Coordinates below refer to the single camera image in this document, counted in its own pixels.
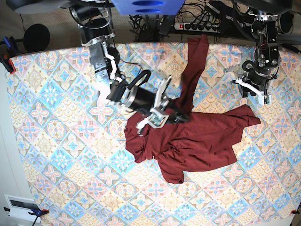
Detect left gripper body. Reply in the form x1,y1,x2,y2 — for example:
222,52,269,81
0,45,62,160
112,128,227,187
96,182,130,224
238,70,269,97

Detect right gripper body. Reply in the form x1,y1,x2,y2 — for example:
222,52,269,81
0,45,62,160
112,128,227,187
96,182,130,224
107,70,188,124

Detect maroon t-shirt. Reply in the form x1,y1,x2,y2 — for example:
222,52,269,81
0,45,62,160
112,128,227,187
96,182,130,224
124,35,261,184

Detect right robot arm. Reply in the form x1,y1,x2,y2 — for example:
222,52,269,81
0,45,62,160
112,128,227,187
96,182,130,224
69,0,189,129

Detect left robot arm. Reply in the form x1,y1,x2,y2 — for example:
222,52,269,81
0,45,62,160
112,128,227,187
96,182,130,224
232,0,293,99

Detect patterned tablecloth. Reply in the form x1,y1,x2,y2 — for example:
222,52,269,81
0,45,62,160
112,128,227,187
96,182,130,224
5,44,301,226

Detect black round stool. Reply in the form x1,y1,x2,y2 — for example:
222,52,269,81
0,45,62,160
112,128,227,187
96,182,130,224
23,24,50,53

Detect orange right clamp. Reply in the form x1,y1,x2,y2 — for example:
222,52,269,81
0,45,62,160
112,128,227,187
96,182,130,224
290,210,300,215

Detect blue orange lower clamp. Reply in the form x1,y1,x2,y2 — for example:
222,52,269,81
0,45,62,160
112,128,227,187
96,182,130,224
3,206,49,226

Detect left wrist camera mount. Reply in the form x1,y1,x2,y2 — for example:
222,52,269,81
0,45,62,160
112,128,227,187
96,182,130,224
231,79,271,105

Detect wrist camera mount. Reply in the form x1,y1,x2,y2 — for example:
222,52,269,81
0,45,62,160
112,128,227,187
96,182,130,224
231,79,271,105
136,75,172,136

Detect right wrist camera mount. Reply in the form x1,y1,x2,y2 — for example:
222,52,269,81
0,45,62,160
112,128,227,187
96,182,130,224
136,75,172,136

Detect black power strip red switch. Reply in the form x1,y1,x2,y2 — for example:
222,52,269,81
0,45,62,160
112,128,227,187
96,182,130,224
174,22,218,32

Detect tangled black cables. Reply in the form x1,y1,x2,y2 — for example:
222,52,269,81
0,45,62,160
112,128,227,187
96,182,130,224
128,14,165,43

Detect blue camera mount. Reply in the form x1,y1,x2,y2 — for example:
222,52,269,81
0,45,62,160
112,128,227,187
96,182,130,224
111,0,185,16

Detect white wall socket plate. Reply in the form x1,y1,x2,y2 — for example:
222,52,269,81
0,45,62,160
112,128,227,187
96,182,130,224
4,194,38,222

